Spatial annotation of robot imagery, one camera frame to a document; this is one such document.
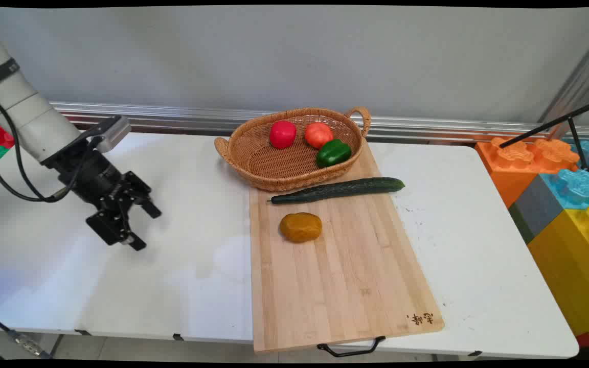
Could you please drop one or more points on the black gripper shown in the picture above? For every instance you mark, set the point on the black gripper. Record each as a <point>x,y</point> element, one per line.
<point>91,176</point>

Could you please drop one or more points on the green bell pepper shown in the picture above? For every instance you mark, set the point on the green bell pepper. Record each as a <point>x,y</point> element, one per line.
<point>333,153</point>

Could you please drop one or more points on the woven wicker basket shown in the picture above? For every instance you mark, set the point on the woven wicker basket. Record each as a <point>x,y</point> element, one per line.
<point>294,151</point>

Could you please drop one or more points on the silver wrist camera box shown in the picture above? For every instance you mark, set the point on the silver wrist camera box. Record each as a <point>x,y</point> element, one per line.
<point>112,131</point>

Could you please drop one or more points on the bamboo cutting board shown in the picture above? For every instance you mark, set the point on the bamboo cutting board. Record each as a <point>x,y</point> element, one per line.
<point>340,260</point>

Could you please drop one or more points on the yellow giant building block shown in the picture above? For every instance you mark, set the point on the yellow giant building block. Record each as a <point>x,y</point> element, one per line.
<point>575,266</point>

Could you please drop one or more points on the blue giant building block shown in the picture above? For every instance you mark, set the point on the blue giant building block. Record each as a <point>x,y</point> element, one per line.
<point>578,179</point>

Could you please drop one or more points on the black tripod stand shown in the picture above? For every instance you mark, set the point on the black tripod stand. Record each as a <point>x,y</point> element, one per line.
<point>568,133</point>

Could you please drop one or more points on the orange giant building block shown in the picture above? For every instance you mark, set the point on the orange giant building block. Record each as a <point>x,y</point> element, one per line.
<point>522,166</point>

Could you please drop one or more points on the grey giant building block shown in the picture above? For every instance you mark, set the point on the grey giant building block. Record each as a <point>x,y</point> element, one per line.
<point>535,207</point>

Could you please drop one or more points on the aluminium frame rail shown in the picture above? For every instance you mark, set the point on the aluminium frame rail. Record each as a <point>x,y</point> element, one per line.
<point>274,120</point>

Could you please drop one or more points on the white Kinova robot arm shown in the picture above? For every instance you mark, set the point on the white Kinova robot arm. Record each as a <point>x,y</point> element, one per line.
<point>23,110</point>

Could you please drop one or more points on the dark green cucumber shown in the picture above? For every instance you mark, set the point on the dark green cucumber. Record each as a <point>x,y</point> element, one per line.
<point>338,189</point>

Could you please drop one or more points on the brown-yellow potato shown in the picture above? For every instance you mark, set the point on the brown-yellow potato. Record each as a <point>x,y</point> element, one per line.
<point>300,227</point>

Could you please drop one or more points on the orange-red tomato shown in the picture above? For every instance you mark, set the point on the orange-red tomato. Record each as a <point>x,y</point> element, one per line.
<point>318,135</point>

